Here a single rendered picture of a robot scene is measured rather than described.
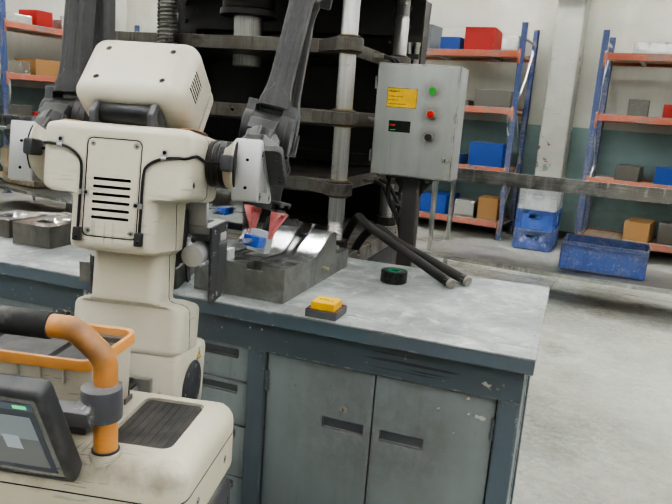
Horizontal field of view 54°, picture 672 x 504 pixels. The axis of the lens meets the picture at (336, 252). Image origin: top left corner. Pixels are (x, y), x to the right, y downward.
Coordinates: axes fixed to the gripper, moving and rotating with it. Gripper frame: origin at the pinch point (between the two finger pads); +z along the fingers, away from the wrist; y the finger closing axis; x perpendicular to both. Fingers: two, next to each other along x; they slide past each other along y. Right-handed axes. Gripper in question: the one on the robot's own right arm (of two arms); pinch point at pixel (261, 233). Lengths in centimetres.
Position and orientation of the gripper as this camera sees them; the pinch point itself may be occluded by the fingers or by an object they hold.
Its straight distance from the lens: 169.5
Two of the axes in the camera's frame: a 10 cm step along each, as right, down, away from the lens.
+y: -9.2, -2.6, 3.0
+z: -2.4, 9.7, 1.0
